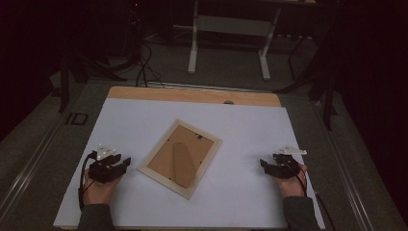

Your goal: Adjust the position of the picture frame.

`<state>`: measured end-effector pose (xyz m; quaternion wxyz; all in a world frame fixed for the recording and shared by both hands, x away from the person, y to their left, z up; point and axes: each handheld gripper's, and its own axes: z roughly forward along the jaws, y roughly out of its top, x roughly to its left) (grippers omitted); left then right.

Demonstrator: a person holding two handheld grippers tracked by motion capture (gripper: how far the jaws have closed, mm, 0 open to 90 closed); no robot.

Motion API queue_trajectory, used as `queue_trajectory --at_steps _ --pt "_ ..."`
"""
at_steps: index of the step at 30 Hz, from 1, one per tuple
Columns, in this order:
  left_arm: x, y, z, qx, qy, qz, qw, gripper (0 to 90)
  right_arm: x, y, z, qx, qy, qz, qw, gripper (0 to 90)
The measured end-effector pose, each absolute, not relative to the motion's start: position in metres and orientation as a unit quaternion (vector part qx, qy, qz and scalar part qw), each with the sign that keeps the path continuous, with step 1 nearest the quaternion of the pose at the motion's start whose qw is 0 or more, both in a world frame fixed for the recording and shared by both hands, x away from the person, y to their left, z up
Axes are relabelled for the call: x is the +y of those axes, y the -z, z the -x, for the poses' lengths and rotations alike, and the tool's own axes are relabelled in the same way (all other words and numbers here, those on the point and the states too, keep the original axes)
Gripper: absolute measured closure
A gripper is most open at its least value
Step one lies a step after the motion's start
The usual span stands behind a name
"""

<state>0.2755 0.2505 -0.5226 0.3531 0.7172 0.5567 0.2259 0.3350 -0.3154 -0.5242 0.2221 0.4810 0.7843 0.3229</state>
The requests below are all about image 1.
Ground wooden picture frame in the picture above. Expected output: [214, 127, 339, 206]
[137, 118, 223, 201]

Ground white-legged desk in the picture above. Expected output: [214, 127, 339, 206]
[187, 0, 321, 82]

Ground white table mat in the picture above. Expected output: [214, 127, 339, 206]
[52, 97, 326, 230]

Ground dark equipment rack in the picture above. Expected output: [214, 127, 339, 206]
[121, 0, 147, 66]

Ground black floor cables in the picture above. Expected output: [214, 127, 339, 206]
[134, 40, 166, 90]

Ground metal floor rail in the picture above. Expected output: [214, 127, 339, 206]
[311, 101, 375, 231]
[0, 114, 66, 220]

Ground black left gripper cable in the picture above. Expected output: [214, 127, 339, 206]
[77, 151, 98, 212]

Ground black metal stand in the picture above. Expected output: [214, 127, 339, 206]
[57, 47, 129, 114]
[273, 30, 341, 132]

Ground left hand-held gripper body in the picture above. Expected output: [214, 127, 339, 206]
[88, 143, 120, 185]

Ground person's right hand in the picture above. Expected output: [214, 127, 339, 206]
[273, 163, 309, 198]

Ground person's left hand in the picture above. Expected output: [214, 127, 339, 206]
[82, 168, 123, 207]

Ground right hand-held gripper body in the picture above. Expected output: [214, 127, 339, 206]
[268, 144, 308, 180]

